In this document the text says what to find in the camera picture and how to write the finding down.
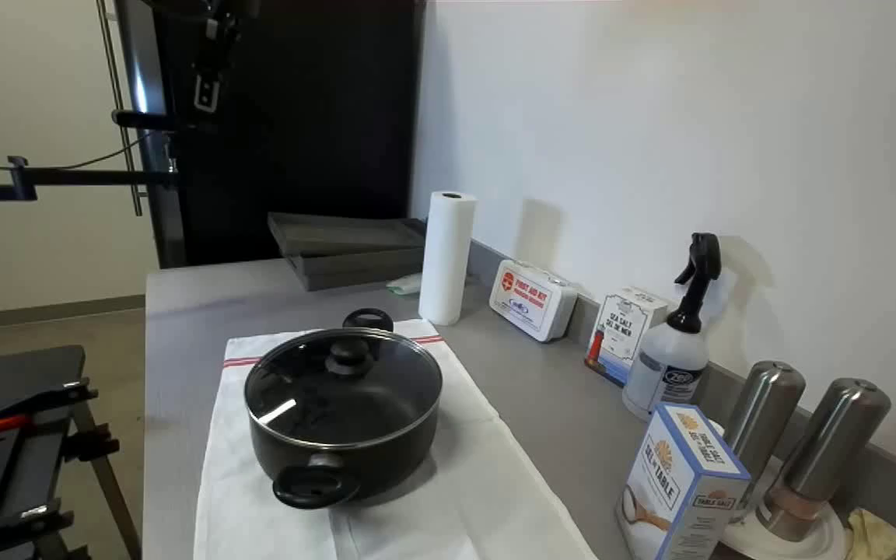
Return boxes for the dark grey foam trays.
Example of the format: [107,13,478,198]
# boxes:
[267,212,424,291]

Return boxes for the left steel grinder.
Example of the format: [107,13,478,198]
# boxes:
[723,361,806,479]

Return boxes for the white paper towel roll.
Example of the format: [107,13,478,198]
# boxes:
[418,189,475,322]

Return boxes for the right steel grinder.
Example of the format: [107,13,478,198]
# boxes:
[762,375,890,520]

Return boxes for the white spray bottle black nozzle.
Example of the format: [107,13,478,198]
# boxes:
[621,233,722,415]

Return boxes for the white round plate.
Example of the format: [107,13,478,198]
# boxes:
[722,505,848,560]

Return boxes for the steel grinder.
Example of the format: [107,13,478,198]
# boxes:
[762,375,890,520]
[723,361,806,479]

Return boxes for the glass pot lid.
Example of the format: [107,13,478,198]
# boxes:
[243,326,442,449]

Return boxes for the black cooking pot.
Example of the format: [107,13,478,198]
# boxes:
[243,307,444,509]

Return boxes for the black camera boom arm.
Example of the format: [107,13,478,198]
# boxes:
[0,158,175,203]

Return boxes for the white red tissue box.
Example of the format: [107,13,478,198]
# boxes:
[487,259,579,343]

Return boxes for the white orange salt box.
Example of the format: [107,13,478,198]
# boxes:
[615,403,749,560]

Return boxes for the black clamp with red handle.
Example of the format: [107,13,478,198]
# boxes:
[0,380,94,432]

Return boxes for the white kitchen towel red stripes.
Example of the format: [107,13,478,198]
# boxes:
[188,321,595,560]

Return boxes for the small white carton box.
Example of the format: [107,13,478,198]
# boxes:
[584,286,669,385]

